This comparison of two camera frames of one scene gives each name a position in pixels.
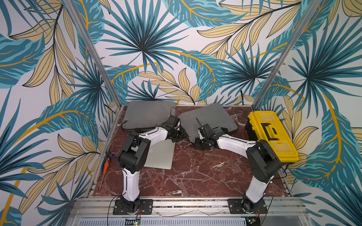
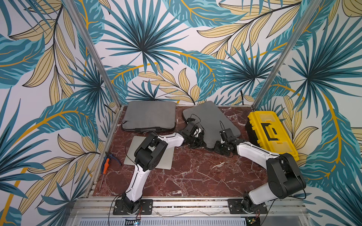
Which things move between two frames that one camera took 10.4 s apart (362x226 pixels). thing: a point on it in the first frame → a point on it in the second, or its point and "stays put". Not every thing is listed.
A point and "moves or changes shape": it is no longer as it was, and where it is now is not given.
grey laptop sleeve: x=215 y=115 moves or changes shape
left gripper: x=183 y=135 → x=201 y=142
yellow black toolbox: x=266 y=125 stays put
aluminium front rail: x=297 y=207 stays put
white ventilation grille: x=165 y=221 stays put
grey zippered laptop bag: x=138 y=116 stays put
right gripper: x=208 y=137 → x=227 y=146
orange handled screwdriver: x=105 y=170 stays put
